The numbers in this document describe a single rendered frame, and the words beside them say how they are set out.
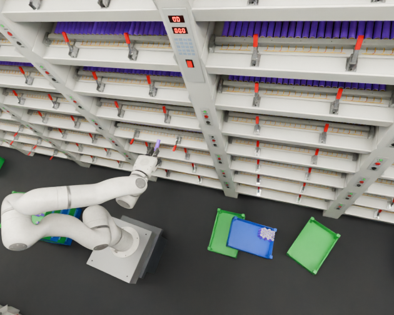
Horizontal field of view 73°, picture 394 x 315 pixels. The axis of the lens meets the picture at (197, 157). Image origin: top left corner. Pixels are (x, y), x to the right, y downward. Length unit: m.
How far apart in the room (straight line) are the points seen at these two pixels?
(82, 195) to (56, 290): 1.44
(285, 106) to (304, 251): 1.22
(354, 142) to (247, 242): 1.05
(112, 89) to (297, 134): 0.84
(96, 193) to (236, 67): 0.71
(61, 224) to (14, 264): 1.50
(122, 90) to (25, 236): 0.69
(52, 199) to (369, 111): 1.15
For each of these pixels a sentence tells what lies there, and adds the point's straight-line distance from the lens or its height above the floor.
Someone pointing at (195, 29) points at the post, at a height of 1.49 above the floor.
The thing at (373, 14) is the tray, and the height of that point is 1.53.
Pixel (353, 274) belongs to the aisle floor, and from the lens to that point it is 2.06.
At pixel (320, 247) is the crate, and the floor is 0.00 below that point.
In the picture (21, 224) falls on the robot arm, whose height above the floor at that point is 1.13.
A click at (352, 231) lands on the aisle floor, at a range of 2.11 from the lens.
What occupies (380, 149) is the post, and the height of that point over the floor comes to 0.98.
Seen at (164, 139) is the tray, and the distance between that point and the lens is 1.52.
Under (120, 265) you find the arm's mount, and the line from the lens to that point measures 1.81.
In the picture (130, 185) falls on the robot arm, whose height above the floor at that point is 1.05.
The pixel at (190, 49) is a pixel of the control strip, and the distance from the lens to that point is 0.88.
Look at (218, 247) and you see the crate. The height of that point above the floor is 0.00.
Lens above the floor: 1.98
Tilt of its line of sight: 60 degrees down
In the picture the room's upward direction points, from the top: 25 degrees counter-clockwise
